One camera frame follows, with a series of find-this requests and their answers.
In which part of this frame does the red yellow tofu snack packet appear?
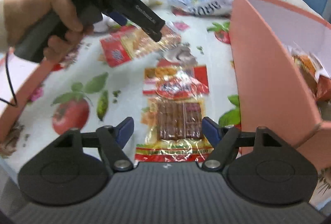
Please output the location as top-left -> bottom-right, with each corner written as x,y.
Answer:
135,65 -> 213,162

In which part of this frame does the left hand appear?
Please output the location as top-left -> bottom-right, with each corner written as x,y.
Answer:
1,0 -> 93,63

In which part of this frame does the red brown tofu snack packet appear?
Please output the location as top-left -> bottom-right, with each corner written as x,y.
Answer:
100,25 -> 181,67

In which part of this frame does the pink deep box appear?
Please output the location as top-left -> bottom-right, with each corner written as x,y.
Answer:
229,0 -> 330,170

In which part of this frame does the pink box lid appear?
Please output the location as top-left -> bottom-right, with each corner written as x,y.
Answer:
1,52 -> 54,141

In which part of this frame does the orange snack packet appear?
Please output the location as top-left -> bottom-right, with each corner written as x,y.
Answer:
286,45 -> 330,102

